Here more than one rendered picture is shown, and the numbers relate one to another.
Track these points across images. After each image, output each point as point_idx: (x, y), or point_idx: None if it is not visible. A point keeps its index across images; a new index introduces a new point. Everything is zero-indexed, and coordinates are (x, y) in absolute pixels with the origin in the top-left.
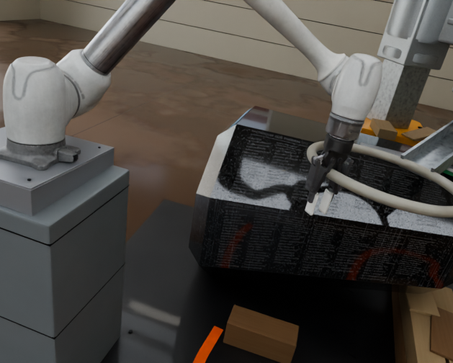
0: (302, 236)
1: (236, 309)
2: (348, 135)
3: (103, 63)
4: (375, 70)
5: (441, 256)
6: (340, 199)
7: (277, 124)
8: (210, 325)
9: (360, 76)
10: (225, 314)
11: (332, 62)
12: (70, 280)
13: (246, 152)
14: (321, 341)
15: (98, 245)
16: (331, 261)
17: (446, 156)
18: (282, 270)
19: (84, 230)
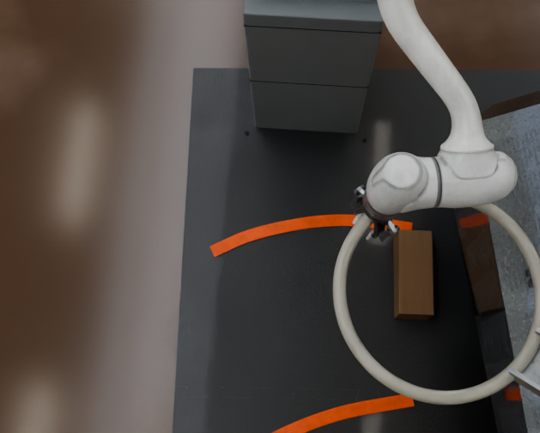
0: (483, 263)
1: (424, 234)
2: (365, 205)
3: None
4: (382, 186)
5: None
6: (530, 287)
7: None
8: (411, 218)
9: (374, 174)
10: (437, 229)
11: (451, 142)
12: (271, 57)
13: None
14: (449, 356)
15: (316, 53)
16: (483, 316)
17: None
18: (465, 264)
19: (293, 35)
